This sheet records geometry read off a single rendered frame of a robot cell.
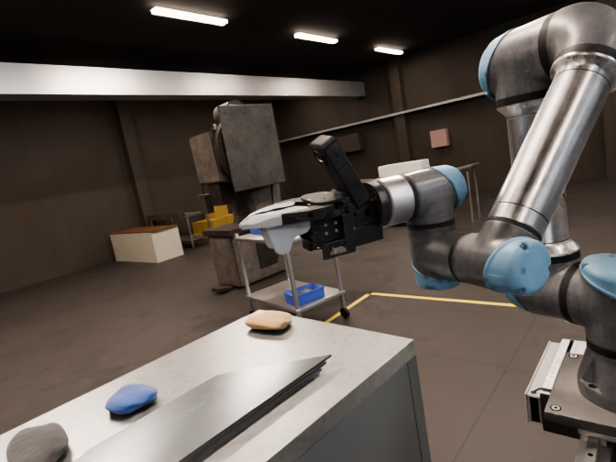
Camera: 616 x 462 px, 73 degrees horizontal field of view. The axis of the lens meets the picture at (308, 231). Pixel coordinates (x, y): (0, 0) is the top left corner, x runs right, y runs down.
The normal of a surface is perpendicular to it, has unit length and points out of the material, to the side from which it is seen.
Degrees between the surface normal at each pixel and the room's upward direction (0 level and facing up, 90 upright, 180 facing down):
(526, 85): 90
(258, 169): 90
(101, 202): 90
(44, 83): 90
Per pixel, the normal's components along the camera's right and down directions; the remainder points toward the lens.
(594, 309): -0.90, 0.22
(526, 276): 0.42, 0.05
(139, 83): 0.76, -0.03
